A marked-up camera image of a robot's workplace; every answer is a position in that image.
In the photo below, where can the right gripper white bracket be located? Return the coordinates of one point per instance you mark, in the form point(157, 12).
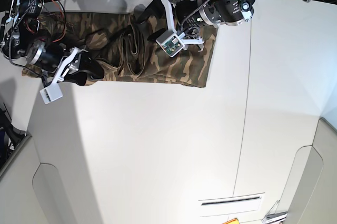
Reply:
point(77, 67)

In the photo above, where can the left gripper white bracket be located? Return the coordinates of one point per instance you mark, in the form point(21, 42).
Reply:
point(157, 9)

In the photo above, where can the camouflage T-shirt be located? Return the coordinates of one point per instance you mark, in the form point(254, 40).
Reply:
point(125, 52)

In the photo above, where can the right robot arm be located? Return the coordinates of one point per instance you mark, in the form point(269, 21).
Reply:
point(25, 44)

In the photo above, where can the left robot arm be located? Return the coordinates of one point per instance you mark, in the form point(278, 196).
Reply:
point(185, 19)

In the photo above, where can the orange object at edge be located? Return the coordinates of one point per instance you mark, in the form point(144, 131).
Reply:
point(232, 221)

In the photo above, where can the grey device at edge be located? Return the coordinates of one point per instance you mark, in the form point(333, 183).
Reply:
point(275, 217)

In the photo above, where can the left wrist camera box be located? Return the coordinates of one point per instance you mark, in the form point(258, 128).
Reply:
point(170, 42)

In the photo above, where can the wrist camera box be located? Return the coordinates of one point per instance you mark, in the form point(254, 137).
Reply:
point(51, 93)
point(170, 42)

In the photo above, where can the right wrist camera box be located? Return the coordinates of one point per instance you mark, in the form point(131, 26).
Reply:
point(51, 93)

